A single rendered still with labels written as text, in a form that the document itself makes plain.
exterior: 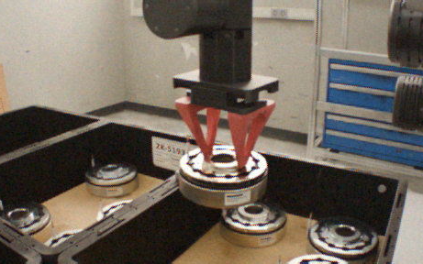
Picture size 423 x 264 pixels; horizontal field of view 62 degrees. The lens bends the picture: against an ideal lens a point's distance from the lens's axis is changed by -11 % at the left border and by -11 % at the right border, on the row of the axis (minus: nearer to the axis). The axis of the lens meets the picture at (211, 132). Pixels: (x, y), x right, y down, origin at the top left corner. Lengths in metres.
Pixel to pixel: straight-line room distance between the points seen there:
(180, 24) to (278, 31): 3.09
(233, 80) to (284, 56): 3.01
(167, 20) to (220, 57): 0.08
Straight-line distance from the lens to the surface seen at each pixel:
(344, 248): 0.55
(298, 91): 3.40
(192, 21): 0.33
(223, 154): 0.47
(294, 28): 3.36
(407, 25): 0.81
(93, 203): 0.72
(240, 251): 0.57
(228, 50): 0.40
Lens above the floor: 1.16
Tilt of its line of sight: 18 degrees down
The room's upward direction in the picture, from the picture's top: straight up
